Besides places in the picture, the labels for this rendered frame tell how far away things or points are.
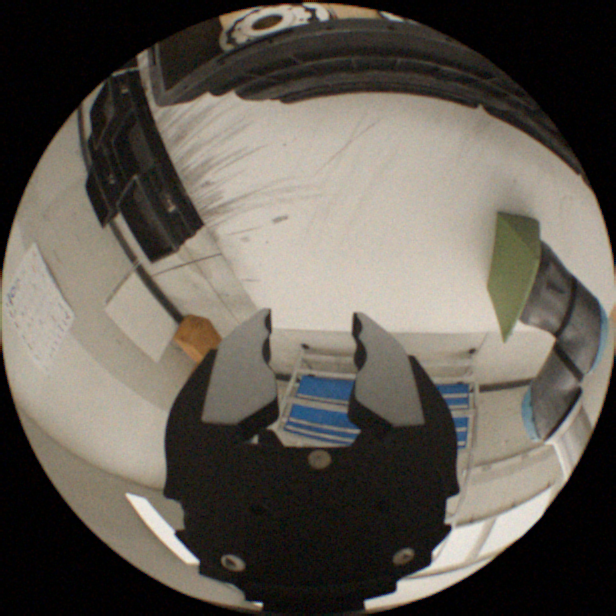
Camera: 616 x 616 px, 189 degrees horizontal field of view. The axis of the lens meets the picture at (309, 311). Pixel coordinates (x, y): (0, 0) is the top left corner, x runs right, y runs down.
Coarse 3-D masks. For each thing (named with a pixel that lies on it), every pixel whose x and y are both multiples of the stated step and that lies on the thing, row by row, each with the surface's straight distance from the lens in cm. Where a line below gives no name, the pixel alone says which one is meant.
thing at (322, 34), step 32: (288, 32) 14; (320, 32) 13; (352, 32) 13; (384, 32) 13; (416, 32) 13; (160, 64) 20; (224, 64) 14; (256, 64) 15; (480, 64) 16; (160, 96) 18; (192, 96) 17
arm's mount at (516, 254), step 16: (496, 224) 41; (512, 224) 37; (528, 224) 41; (496, 240) 42; (512, 240) 36; (528, 240) 34; (496, 256) 42; (512, 256) 36; (528, 256) 32; (496, 272) 43; (512, 272) 37; (528, 272) 32; (496, 288) 43; (512, 288) 37; (528, 288) 32; (496, 304) 43; (512, 304) 37; (512, 320) 37
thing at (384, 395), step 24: (360, 312) 13; (360, 336) 11; (384, 336) 11; (360, 360) 10; (384, 360) 10; (408, 360) 10; (360, 384) 8; (384, 384) 9; (408, 384) 9; (360, 408) 8; (384, 408) 8; (408, 408) 8; (384, 432) 8
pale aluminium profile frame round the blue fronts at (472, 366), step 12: (300, 360) 207; (324, 360) 202; (336, 360) 196; (348, 360) 194; (420, 360) 191; (432, 360) 192; (444, 360) 194; (456, 360) 197; (468, 360) 201; (300, 372) 201; (312, 372) 198; (324, 372) 193; (468, 372) 219; (288, 396) 192; (324, 408) 177; (336, 408) 175; (300, 444) 249; (468, 468) 181; (468, 480) 182; (456, 516) 186; (444, 540) 193
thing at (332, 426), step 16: (304, 384) 196; (320, 384) 191; (336, 384) 187; (352, 384) 184; (320, 400) 184; (336, 400) 180; (288, 416) 190; (304, 416) 185; (320, 416) 180; (336, 416) 177; (304, 432) 180; (320, 432) 177; (336, 432) 174; (352, 432) 172
